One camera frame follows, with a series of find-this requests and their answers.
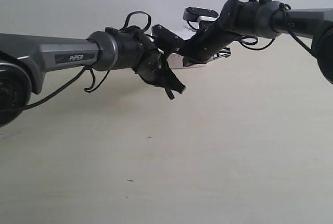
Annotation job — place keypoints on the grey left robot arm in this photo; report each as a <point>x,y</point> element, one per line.
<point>26,59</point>

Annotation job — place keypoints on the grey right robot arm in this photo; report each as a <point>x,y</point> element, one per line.
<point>311,28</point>

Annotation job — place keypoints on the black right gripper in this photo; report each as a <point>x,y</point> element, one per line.
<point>207,43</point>

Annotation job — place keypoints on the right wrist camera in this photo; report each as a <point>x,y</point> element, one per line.
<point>192,14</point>

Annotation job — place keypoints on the white lidded plastic container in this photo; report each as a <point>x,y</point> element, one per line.
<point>177,59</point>

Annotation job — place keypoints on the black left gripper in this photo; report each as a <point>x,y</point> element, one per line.
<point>149,67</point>

